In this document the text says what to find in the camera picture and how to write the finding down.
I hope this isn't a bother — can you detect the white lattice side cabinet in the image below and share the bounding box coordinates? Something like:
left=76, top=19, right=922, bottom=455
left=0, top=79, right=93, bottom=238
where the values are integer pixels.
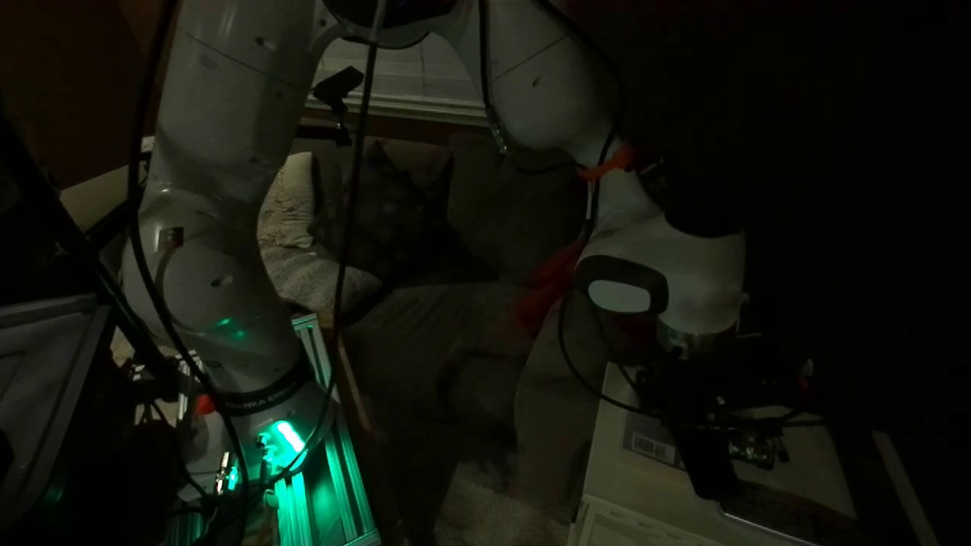
left=566, top=361, right=912, bottom=546

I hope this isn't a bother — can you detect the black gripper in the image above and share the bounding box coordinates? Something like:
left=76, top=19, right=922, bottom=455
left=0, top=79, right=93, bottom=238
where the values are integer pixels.
left=652, top=326, right=801, bottom=434

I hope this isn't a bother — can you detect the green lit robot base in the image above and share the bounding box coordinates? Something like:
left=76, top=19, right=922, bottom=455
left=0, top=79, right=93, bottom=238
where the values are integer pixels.
left=160, top=315, right=383, bottom=546

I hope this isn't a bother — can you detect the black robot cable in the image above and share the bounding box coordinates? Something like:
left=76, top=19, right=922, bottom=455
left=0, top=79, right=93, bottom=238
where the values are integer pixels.
left=119, top=0, right=392, bottom=487

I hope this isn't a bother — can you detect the dark patterned cushion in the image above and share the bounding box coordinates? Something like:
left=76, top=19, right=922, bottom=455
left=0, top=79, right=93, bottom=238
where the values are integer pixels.
left=332, top=140, right=451, bottom=279

